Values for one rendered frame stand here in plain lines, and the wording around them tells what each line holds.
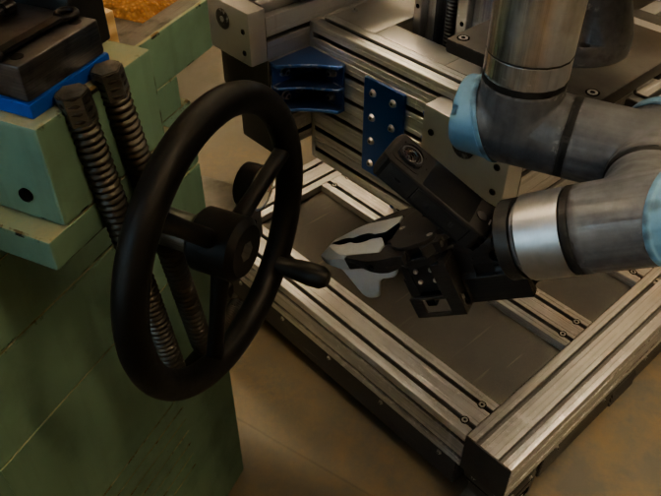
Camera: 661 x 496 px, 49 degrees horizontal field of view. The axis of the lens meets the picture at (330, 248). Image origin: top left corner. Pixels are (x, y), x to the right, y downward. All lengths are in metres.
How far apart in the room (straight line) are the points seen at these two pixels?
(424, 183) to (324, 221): 1.00
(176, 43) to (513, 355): 0.84
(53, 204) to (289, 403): 1.02
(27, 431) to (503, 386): 0.81
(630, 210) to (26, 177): 0.45
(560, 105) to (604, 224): 0.14
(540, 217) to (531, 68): 0.13
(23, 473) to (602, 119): 0.67
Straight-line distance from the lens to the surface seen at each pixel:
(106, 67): 0.60
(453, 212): 0.63
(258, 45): 1.19
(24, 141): 0.57
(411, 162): 0.63
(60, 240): 0.60
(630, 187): 0.59
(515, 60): 0.64
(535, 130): 0.67
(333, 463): 1.46
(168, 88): 0.85
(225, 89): 0.59
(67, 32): 0.59
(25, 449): 0.84
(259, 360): 1.61
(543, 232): 0.60
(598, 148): 0.66
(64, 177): 0.59
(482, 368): 1.35
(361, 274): 0.71
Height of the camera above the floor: 1.23
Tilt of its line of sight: 41 degrees down
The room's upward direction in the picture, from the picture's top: straight up
